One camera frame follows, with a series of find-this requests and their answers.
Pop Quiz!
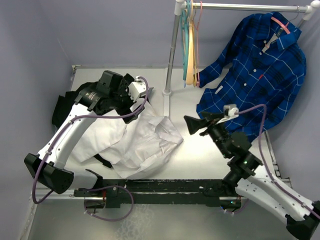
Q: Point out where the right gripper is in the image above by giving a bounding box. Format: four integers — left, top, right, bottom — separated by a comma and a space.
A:
183, 110, 230, 157

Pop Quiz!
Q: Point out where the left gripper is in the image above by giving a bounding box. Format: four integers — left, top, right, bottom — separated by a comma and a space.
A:
109, 81, 145, 123

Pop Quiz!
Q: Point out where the white shirt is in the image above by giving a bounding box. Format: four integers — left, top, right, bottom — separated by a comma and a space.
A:
71, 102, 183, 179

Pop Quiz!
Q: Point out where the pink wire hanger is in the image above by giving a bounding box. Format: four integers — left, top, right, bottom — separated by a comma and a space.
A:
194, 1, 203, 88

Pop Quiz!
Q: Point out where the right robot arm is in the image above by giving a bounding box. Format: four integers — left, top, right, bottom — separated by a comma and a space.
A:
183, 107, 320, 240

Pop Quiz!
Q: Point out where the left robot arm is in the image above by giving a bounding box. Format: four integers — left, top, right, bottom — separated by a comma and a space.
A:
24, 70, 149, 196

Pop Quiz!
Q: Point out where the grey shirt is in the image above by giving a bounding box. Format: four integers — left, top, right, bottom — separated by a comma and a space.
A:
147, 87, 154, 102

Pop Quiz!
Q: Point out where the wooden hanger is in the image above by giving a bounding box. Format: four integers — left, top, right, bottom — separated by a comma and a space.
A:
186, 6, 197, 87

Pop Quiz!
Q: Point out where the blue plaid shirt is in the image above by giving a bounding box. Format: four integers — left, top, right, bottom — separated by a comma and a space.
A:
196, 12, 307, 141

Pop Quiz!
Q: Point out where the pink plastic hanger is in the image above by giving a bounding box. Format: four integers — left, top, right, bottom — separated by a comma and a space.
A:
265, 16, 291, 49

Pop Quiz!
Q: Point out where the metal clothes rack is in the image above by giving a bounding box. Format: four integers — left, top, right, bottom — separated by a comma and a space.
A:
162, 0, 320, 120

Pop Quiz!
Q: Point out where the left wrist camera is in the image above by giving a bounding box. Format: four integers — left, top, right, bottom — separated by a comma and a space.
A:
128, 76, 149, 102

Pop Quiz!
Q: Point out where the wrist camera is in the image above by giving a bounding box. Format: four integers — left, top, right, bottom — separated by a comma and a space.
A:
128, 76, 149, 102
218, 104, 239, 123

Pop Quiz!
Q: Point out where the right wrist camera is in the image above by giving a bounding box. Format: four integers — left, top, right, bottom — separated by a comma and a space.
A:
218, 104, 239, 123

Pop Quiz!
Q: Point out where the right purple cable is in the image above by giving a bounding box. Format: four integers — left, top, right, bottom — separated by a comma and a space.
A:
223, 104, 320, 220

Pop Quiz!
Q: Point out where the purple cable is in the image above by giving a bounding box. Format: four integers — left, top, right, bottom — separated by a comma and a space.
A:
33, 76, 151, 222
223, 104, 320, 220

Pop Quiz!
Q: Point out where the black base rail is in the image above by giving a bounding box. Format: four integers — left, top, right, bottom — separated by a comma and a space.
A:
73, 179, 243, 210

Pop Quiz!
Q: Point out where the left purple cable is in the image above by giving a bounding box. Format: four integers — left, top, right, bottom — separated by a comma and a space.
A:
33, 76, 151, 222

